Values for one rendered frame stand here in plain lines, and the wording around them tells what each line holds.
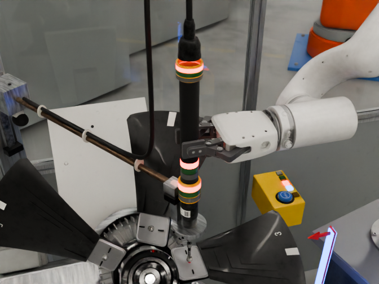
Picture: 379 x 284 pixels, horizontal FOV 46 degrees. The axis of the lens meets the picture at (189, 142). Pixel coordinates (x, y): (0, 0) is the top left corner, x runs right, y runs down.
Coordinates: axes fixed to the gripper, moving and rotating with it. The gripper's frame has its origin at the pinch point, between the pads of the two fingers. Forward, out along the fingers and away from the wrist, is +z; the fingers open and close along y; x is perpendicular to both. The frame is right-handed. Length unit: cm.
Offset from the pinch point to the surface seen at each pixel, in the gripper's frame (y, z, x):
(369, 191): 70, -109, -95
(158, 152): 15.6, 2.7, -12.9
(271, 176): 35, -36, -43
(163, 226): 3.8, 4.5, -23.4
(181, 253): 2.5, 0.9, -31.5
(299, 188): 70, -70, -85
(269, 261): -3.3, -17.8, -33.3
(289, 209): 21, -36, -45
